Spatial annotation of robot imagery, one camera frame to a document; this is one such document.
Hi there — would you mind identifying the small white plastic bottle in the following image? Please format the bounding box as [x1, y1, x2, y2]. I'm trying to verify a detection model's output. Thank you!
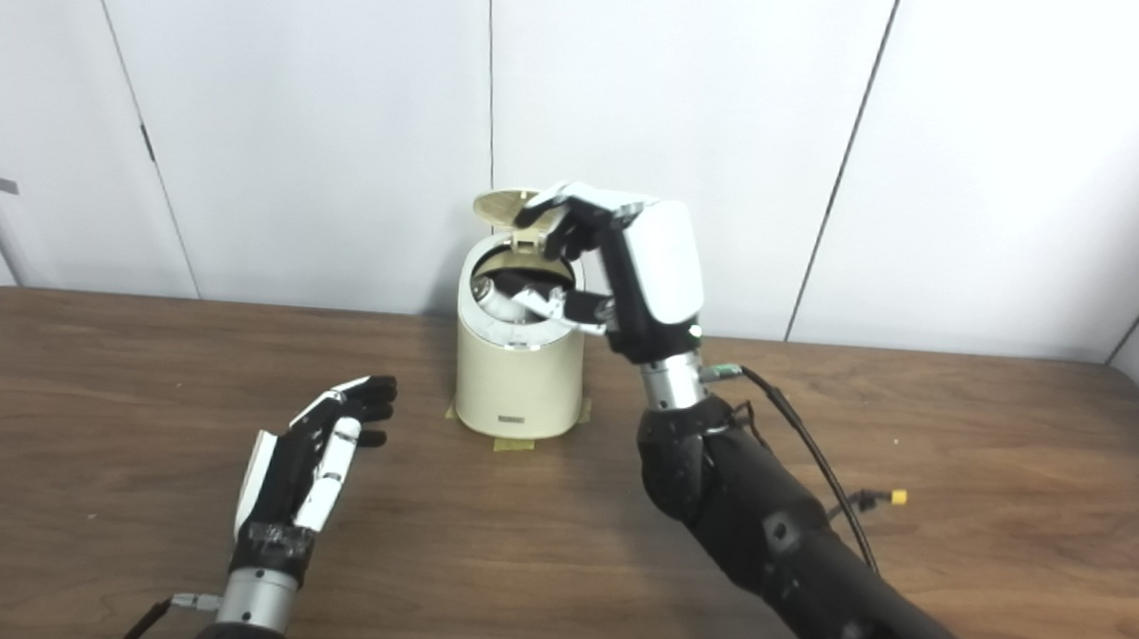
[472, 275, 531, 323]

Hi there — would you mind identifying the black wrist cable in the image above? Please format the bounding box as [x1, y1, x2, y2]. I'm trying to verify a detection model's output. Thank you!
[693, 362, 892, 573]
[116, 587, 223, 639]

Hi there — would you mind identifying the cream-colored bin body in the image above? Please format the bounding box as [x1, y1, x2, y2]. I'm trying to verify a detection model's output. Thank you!
[447, 232, 596, 444]

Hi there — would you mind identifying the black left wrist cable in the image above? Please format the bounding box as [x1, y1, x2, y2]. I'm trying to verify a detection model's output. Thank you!
[116, 587, 223, 639]

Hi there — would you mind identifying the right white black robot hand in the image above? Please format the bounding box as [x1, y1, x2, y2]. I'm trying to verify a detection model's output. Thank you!
[505, 178, 715, 370]

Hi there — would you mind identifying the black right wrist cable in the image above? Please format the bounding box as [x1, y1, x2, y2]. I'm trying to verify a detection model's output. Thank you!
[693, 362, 892, 573]

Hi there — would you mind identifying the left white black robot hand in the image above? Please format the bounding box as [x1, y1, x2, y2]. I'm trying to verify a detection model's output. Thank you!
[230, 366, 398, 588]

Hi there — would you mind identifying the cable with yellow connector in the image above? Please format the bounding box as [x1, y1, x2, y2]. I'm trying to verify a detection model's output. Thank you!
[826, 483, 909, 525]

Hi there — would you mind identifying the round cream bin lid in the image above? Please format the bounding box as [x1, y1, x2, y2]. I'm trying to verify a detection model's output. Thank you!
[470, 185, 551, 254]

